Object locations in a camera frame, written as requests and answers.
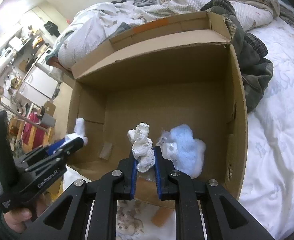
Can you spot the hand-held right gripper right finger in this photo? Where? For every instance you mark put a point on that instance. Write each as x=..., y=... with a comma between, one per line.
x=158, y=172

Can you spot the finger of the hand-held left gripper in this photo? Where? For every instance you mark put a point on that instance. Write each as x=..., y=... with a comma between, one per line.
x=55, y=147
x=73, y=145

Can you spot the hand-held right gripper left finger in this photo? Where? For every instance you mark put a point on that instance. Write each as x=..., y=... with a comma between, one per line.
x=134, y=177

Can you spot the white fabric piece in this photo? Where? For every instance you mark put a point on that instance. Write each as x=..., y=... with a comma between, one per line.
x=80, y=127

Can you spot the white ruffled scrunchie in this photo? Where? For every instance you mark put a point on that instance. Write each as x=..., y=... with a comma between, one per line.
x=142, y=142

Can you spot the fluffy light blue scrunchie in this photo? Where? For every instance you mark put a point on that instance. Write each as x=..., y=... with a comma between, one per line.
x=184, y=150

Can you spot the brown cardboard box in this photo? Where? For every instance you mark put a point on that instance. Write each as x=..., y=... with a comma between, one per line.
x=162, y=87

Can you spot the person's left hand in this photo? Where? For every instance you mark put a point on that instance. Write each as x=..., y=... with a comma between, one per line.
x=18, y=218

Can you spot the grey bin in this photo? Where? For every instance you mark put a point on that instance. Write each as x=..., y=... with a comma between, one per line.
x=48, y=120

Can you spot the pink bags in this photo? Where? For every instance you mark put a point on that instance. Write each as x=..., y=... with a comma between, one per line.
x=30, y=130

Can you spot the clear plastic wrapper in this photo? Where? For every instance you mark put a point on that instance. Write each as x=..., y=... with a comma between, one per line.
x=165, y=140

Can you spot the brown beige ruffled scrunchie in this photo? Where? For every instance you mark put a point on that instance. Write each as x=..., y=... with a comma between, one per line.
x=128, y=213

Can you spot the small orange block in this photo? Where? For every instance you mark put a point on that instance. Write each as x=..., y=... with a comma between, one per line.
x=162, y=217

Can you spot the white kitchen cabinets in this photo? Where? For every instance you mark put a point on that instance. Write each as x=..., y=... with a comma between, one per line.
x=39, y=82

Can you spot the white water heater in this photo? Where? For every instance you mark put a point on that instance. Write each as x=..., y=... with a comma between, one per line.
x=2, y=62

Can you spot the black hanging jacket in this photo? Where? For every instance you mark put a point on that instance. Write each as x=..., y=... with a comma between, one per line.
x=51, y=28

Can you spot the white floral duvet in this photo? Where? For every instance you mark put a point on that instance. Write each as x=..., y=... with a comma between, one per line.
x=92, y=22

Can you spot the grey camouflage blanket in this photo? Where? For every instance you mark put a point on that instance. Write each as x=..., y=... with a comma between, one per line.
x=254, y=77

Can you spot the black white striped blanket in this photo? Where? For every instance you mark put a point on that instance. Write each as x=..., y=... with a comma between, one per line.
x=293, y=20

